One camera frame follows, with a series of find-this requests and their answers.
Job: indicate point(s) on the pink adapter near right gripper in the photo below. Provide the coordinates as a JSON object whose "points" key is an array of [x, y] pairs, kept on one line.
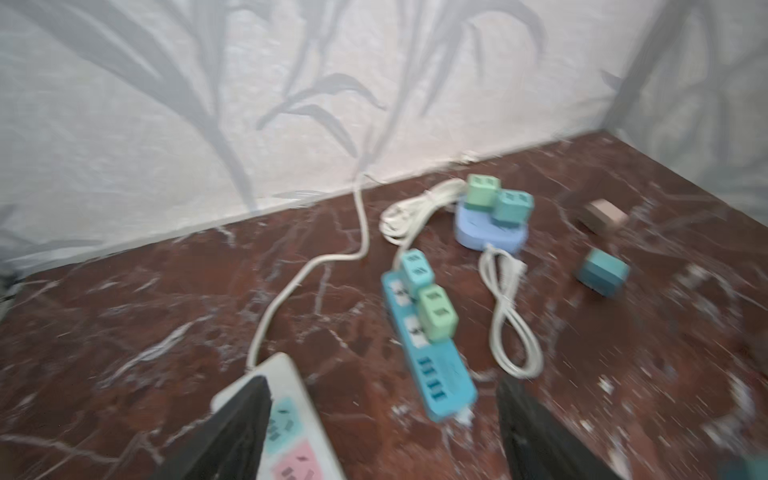
{"points": [[695, 278]]}

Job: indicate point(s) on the white long power strip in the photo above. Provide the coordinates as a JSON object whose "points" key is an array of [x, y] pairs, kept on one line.
{"points": [[296, 445]]}

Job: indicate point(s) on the pink adapter back right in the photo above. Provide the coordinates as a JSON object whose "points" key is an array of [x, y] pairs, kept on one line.
{"points": [[602, 217]]}

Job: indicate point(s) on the teal green usb adapter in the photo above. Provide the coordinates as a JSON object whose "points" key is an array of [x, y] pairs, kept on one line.
{"points": [[512, 208]]}

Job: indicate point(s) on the light green usb adapter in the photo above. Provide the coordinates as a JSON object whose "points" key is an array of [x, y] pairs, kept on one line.
{"points": [[482, 192]]}

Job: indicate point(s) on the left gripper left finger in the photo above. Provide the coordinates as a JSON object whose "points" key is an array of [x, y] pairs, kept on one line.
{"points": [[228, 445]]}

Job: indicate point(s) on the light blue square power socket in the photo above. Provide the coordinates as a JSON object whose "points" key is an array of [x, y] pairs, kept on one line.
{"points": [[475, 230]]}

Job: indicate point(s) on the teal power strip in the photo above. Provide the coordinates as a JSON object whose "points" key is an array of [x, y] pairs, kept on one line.
{"points": [[438, 370]]}

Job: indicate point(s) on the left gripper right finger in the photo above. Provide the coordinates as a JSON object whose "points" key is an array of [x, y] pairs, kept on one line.
{"points": [[537, 445]]}

